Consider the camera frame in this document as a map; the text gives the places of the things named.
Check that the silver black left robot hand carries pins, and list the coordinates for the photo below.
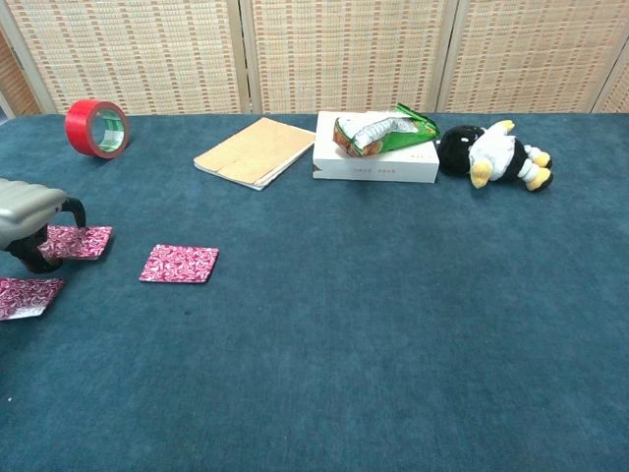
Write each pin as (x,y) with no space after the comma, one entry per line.
(24,206)

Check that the red tape roll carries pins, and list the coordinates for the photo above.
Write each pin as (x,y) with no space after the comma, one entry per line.
(78,128)

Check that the reddish woven screen panel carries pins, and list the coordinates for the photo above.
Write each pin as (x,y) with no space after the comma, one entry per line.
(17,83)

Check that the woven bamboo screen panel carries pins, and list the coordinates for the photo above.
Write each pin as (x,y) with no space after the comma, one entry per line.
(616,93)
(344,54)
(137,54)
(531,54)

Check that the tan spiral notebook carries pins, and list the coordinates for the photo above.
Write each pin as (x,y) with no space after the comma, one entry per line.
(250,152)

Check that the blue felt table cover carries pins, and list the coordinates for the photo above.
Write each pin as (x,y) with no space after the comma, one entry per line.
(344,319)

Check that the white flat box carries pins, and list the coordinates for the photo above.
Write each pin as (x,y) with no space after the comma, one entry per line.
(378,167)

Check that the green snack bag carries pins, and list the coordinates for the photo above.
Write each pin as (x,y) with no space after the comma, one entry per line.
(388,135)

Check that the black white plush doll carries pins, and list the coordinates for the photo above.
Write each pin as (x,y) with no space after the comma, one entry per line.
(496,152)

